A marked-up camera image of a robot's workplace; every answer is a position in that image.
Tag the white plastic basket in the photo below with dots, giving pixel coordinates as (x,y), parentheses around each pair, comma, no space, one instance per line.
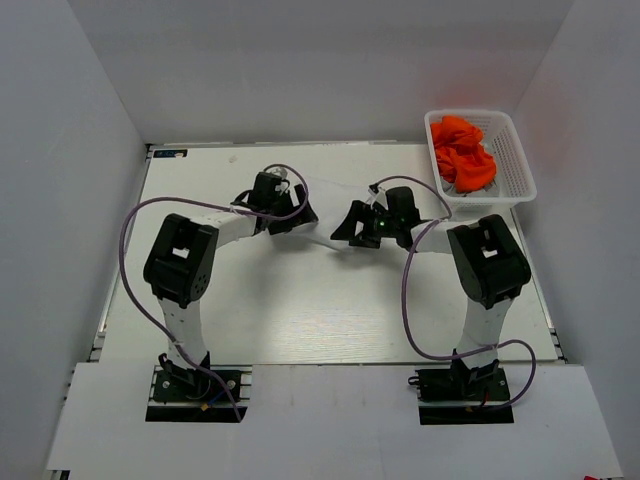
(513,183)

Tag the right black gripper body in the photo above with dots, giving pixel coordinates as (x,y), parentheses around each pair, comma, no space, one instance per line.
(379,224)

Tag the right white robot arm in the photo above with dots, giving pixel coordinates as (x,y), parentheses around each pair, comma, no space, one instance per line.
(490,265)

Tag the white t shirt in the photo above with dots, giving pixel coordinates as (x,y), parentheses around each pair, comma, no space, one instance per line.
(331,203)

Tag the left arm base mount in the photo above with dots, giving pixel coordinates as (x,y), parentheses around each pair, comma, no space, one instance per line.
(171,402)

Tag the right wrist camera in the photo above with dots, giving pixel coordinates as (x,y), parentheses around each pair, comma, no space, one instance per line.
(377,195)

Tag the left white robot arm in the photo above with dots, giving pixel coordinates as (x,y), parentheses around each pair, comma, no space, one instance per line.
(180,264)

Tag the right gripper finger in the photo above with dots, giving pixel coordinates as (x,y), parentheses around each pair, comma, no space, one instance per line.
(365,240)
(347,229)

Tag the orange t shirt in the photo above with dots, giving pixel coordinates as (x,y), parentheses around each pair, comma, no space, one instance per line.
(461,159)

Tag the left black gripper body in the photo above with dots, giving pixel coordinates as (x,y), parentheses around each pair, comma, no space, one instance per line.
(282,208)

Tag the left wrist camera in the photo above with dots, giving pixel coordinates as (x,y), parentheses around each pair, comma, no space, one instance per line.
(279,172)

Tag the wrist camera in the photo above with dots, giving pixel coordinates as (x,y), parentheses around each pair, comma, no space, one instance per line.
(279,172)
(377,195)

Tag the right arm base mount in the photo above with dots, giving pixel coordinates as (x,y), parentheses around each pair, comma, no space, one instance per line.
(442,402)

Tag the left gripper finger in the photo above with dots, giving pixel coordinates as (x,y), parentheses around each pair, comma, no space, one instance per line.
(282,226)
(304,211)

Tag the dark label sticker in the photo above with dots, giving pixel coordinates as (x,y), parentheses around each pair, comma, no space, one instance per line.
(170,153)

